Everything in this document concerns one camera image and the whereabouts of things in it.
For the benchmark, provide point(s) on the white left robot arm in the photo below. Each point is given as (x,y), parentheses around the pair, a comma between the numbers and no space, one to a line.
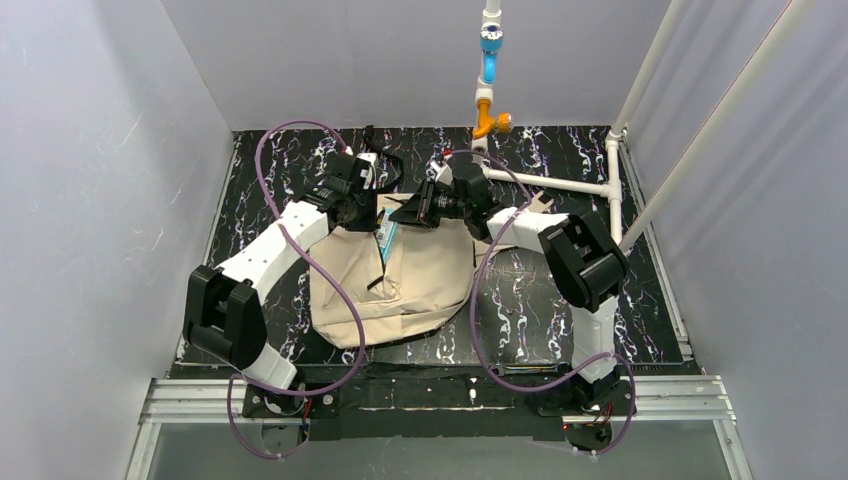
(224,314)

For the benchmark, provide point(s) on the white PVC pipe frame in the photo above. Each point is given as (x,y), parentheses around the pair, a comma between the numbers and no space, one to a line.
(718,96)

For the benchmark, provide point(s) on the blue orange pipe fitting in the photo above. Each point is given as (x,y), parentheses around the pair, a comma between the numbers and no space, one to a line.
(491,38)

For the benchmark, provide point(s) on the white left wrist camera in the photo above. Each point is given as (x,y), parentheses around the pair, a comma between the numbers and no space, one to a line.
(364,173)

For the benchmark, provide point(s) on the light blue barcode book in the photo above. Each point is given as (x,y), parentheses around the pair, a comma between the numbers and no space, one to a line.
(386,233)

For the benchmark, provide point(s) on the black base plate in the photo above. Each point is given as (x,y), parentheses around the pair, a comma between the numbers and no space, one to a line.
(417,402)

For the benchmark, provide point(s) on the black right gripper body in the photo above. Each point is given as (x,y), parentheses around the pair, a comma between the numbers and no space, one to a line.
(427,206)

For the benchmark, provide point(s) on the aluminium rail frame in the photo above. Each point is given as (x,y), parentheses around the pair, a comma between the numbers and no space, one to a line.
(658,398)

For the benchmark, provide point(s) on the beige canvas backpack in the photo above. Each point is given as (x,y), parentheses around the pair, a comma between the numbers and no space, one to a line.
(427,279)

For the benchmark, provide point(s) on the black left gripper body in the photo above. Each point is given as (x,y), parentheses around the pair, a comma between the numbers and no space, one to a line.
(361,216)

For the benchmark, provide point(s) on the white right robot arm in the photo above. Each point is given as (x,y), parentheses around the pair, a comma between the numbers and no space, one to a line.
(587,265)

